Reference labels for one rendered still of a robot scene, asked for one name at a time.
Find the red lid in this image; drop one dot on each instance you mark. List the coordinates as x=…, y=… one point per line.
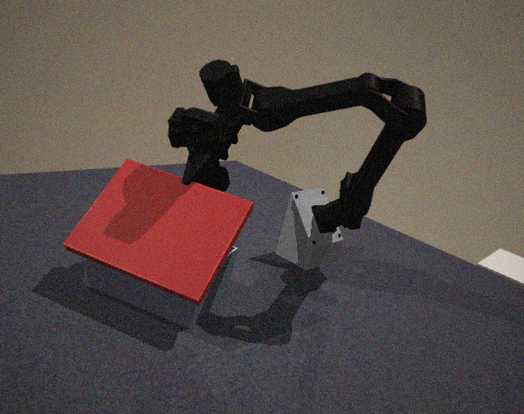
x=149, y=226

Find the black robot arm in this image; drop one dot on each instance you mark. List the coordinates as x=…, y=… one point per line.
x=277, y=106

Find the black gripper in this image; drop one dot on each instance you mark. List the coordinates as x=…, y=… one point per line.
x=216, y=133

